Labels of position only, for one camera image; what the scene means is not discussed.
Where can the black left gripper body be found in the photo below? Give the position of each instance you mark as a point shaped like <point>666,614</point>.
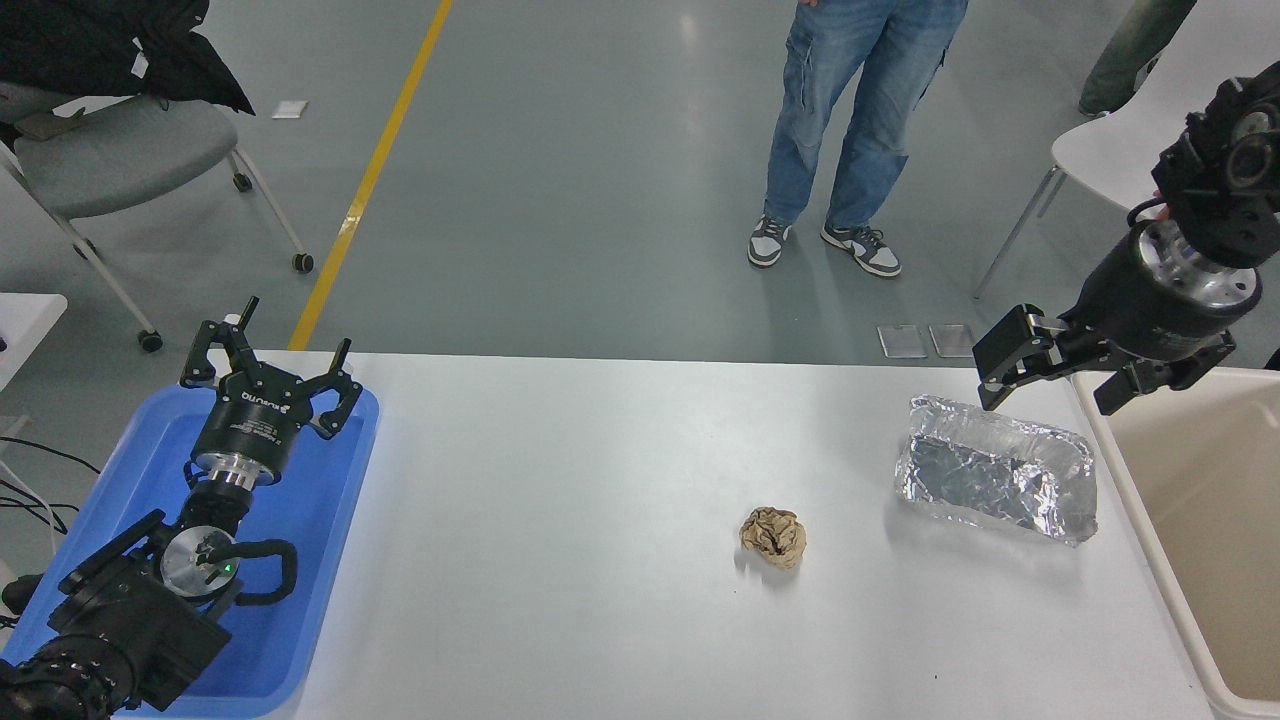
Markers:
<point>250,425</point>

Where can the crumpled tan paper ball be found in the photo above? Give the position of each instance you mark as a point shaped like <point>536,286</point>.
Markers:
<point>773,538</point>

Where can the large pale bin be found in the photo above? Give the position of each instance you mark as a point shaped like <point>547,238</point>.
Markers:
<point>1210,480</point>

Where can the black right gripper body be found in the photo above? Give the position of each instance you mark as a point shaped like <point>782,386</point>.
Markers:
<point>1150,310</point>

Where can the silver foil tray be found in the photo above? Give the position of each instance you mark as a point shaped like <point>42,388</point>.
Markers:
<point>990,475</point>

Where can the small white side table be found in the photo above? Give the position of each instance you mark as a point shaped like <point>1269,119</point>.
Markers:
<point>25,325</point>

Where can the white chair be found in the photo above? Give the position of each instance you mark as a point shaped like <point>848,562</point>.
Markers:
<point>1130,140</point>

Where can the clear floor plate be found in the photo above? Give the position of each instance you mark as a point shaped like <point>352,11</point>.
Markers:
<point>902,341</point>
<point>952,340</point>

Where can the blue plastic tray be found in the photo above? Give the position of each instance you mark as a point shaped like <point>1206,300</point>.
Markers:
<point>320,500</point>

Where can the person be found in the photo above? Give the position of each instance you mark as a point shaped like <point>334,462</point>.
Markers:
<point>1130,50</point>
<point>850,100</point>

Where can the black jacket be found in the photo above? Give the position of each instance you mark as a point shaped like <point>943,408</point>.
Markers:
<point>90,40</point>

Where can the grey wheeled chair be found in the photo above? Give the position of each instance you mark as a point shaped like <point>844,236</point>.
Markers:
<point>120,150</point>

